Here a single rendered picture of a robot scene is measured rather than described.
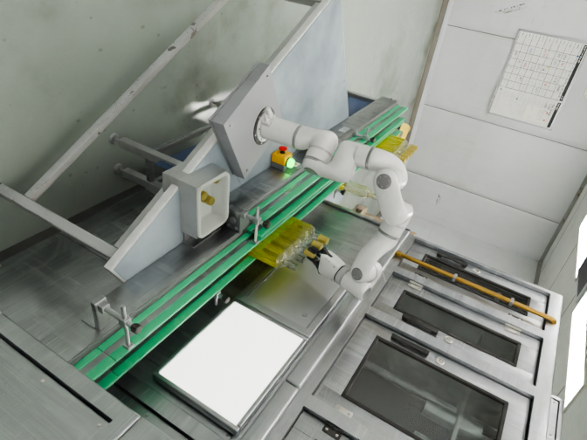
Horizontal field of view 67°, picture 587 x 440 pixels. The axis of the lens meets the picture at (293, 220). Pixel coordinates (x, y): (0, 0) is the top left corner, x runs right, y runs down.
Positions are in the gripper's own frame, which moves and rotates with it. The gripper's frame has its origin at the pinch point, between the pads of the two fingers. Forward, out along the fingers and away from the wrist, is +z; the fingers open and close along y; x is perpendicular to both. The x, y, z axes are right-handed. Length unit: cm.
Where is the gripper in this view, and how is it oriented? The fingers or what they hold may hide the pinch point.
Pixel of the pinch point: (313, 254)
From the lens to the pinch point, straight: 182.6
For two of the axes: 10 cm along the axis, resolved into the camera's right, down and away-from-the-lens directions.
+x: -7.2, 3.4, -6.1
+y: 1.0, -8.1, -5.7
